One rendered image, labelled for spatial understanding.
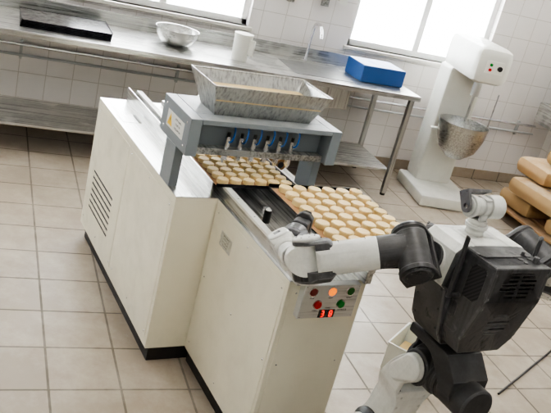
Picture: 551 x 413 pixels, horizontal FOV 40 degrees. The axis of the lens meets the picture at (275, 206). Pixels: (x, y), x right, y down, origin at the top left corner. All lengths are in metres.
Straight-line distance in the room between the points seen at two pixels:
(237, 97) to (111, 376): 1.33
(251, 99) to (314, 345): 1.03
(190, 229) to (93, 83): 3.12
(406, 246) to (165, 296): 1.61
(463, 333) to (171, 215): 1.52
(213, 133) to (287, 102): 0.34
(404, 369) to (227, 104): 1.38
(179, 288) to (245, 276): 0.49
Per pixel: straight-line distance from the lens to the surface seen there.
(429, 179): 6.89
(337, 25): 6.60
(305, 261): 2.03
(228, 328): 3.15
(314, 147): 3.45
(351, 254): 2.00
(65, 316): 3.82
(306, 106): 3.30
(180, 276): 3.37
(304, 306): 2.75
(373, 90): 6.03
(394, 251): 2.01
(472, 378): 2.24
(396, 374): 2.35
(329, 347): 2.97
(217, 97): 3.11
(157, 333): 3.49
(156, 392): 3.42
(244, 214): 3.03
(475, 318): 2.07
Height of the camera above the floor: 2.05
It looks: 21 degrees down
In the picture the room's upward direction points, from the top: 15 degrees clockwise
